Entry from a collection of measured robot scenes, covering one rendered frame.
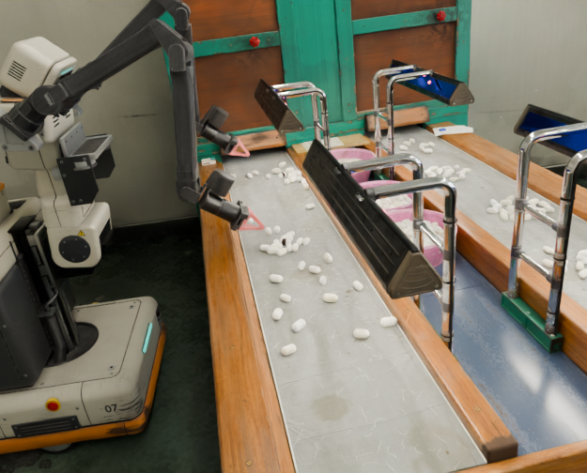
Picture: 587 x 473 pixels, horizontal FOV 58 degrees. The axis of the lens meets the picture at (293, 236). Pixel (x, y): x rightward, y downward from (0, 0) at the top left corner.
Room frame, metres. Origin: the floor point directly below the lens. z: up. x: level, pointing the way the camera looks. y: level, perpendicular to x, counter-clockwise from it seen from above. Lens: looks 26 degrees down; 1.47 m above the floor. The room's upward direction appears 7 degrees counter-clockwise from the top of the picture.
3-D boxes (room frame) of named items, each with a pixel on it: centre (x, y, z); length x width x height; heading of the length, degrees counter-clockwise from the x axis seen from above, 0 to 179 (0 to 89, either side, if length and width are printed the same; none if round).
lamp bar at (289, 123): (1.90, 0.01, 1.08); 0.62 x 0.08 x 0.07; 8
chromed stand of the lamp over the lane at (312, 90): (1.91, -0.07, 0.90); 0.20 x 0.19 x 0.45; 8
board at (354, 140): (2.32, -0.22, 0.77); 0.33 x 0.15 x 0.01; 98
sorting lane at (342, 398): (1.46, 0.01, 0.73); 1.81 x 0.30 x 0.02; 8
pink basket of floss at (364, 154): (2.11, -0.25, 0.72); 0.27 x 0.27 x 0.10
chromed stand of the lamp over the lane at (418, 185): (0.95, -0.20, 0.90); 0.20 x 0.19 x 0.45; 8
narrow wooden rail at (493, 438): (1.49, -0.17, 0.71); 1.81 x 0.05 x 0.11; 8
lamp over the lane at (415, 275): (0.94, -0.12, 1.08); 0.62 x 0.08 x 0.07; 8
